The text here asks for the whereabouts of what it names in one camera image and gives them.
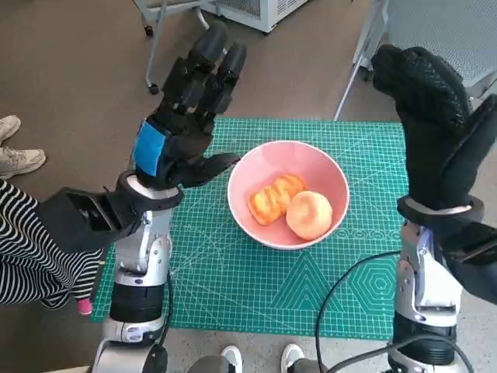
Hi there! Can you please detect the grey mesh seat chair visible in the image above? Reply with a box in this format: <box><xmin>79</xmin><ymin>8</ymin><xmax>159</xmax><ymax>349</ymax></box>
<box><xmin>332</xmin><ymin>0</ymin><xmax>497</xmax><ymax>121</ymax></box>

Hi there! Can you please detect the person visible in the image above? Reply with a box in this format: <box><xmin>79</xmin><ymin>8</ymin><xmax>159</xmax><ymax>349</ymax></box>
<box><xmin>0</xmin><ymin>114</ymin><xmax>47</xmax><ymax>180</ymax></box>
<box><xmin>188</xmin><ymin>343</ymin><xmax>327</xmax><ymax>373</ymax></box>
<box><xmin>0</xmin><ymin>178</ymin><xmax>104</xmax><ymax>315</ymax></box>

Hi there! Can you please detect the pink bowl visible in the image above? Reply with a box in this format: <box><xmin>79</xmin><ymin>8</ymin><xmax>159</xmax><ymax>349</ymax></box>
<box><xmin>227</xmin><ymin>141</ymin><xmax>350</xmax><ymax>250</ymax></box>

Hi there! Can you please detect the grey chair with casters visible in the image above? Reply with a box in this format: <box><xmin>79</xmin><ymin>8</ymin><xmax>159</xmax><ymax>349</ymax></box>
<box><xmin>134</xmin><ymin>0</ymin><xmax>218</xmax><ymax>94</ymax></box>

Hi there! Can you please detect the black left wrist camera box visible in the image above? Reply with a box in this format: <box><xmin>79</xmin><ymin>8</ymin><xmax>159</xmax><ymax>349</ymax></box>
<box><xmin>33</xmin><ymin>186</ymin><xmax>143</xmax><ymax>260</ymax></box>

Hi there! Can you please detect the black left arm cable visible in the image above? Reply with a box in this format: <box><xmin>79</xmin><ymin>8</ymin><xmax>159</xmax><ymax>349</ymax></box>
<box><xmin>155</xmin><ymin>270</ymin><xmax>175</xmax><ymax>350</ymax></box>

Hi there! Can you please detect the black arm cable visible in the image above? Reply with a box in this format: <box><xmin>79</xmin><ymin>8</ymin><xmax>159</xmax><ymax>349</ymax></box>
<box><xmin>315</xmin><ymin>250</ymin><xmax>474</xmax><ymax>373</ymax></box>
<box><xmin>155</xmin><ymin>270</ymin><xmax>175</xmax><ymax>350</ymax></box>

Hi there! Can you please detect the orange toy bread loaf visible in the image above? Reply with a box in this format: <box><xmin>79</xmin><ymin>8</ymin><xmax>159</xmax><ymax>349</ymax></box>
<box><xmin>247</xmin><ymin>173</ymin><xmax>308</xmax><ymax>226</ymax></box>

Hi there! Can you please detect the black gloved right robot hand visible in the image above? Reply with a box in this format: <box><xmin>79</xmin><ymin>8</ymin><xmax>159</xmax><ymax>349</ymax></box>
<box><xmin>370</xmin><ymin>44</ymin><xmax>497</xmax><ymax>213</ymax></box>

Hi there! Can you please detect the green cutting mat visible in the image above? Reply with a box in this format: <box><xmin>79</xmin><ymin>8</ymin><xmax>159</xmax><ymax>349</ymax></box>
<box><xmin>91</xmin><ymin>117</ymin><xmax>412</xmax><ymax>343</ymax></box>

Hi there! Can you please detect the white mesh cabinet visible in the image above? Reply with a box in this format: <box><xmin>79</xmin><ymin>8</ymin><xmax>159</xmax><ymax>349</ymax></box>
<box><xmin>201</xmin><ymin>0</ymin><xmax>311</xmax><ymax>36</ymax></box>

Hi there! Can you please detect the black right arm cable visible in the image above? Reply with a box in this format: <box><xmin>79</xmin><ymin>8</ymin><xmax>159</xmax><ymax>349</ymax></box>
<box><xmin>315</xmin><ymin>250</ymin><xmax>474</xmax><ymax>373</ymax></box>

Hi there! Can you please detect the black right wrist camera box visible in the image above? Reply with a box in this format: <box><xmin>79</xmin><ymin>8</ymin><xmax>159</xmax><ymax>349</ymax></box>
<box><xmin>434</xmin><ymin>221</ymin><xmax>497</xmax><ymax>306</ymax></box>

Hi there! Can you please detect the round toy bread bun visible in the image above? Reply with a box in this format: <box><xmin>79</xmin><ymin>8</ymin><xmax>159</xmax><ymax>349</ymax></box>
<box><xmin>285</xmin><ymin>190</ymin><xmax>334</xmax><ymax>240</ymax></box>

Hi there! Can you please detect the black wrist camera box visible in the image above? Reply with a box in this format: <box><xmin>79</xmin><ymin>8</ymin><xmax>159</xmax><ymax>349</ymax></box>
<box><xmin>33</xmin><ymin>186</ymin><xmax>143</xmax><ymax>260</ymax></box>
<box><xmin>434</xmin><ymin>221</ymin><xmax>497</xmax><ymax>306</ymax></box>

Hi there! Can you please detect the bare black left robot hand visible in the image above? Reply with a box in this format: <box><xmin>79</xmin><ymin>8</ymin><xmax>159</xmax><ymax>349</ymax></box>
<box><xmin>131</xmin><ymin>19</ymin><xmax>249</xmax><ymax>191</ymax></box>

